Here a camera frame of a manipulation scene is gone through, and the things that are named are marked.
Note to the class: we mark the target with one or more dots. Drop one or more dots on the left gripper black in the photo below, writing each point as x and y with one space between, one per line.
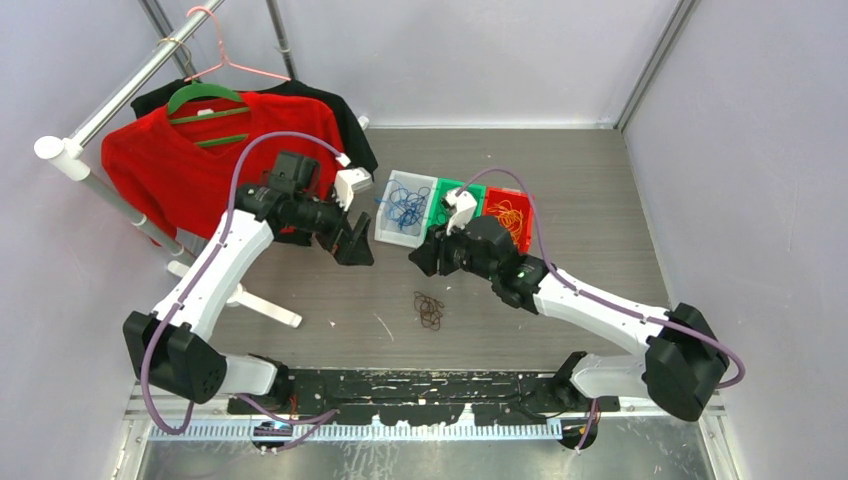
359 252

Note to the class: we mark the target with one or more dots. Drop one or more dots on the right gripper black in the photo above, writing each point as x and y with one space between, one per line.
426 256

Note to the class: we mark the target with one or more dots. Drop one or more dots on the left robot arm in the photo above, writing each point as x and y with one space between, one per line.
169 346

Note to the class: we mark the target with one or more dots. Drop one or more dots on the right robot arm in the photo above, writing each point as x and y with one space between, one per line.
671 357

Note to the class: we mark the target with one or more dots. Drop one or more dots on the green plastic bin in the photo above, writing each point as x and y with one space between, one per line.
438 215

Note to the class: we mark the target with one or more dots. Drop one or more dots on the white plastic bin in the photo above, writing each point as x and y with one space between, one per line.
403 209

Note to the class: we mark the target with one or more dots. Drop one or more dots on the black t-shirt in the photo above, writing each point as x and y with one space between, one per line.
352 135

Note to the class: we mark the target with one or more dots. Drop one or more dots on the red plastic bin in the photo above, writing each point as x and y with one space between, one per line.
514 212

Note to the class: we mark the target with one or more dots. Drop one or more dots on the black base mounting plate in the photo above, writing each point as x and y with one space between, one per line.
424 398

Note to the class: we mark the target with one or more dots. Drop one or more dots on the red t-shirt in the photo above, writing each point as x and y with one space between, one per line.
176 168

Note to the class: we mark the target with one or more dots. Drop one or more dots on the white clothes rack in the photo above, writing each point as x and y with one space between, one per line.
65 154

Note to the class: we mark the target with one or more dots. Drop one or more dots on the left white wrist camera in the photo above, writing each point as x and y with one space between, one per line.
348 182

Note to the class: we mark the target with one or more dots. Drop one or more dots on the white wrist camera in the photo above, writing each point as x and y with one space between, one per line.
348 182
461 206

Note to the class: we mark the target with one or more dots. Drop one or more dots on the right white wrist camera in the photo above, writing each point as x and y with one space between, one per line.
461 206

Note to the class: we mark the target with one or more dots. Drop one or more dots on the white slotted cable duct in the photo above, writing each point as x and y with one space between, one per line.
257 429

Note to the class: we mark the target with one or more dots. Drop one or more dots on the pink wire hanger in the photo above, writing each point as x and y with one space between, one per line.
224 60

